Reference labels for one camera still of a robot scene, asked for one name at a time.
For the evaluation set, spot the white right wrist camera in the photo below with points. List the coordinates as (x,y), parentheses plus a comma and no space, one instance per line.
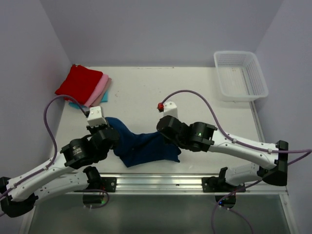
(170,109)

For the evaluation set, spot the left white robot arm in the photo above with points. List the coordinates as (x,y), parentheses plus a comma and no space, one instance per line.
(70,170)

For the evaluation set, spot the pink folded t shirt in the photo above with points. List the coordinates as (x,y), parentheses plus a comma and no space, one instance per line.
(97,91)

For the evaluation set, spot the red folded t shirt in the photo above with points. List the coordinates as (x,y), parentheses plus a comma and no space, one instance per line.
(80,83)

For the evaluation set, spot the white plastic basket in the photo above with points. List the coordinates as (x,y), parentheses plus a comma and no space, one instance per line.
(239,76)

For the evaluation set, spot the beige folded t shirt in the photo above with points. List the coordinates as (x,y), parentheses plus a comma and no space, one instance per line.
(100,97)

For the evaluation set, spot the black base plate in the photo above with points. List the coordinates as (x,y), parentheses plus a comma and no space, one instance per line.
(107,184)
(216,185)

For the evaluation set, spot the dark blue t shirt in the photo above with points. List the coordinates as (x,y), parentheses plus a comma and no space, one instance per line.
(135,149)

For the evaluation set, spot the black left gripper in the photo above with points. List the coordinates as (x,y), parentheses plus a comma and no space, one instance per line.
(91,129)

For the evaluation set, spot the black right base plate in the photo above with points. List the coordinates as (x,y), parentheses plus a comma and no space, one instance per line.
(216,185)

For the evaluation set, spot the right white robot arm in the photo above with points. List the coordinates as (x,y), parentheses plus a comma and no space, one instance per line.
(270,166)

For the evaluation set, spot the aluminium front rail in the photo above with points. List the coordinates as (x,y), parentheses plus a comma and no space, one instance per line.
(127,184)

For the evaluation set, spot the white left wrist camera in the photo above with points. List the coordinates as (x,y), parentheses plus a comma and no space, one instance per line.
(96,117)

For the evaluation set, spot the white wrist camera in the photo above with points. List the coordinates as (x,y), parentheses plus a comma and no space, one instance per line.
(170,109)
(96,117)

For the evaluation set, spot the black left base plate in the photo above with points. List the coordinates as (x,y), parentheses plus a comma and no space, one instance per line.
(107,184)

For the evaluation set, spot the turquoise folded t shirt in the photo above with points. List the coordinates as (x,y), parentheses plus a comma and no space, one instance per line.
(105,99)

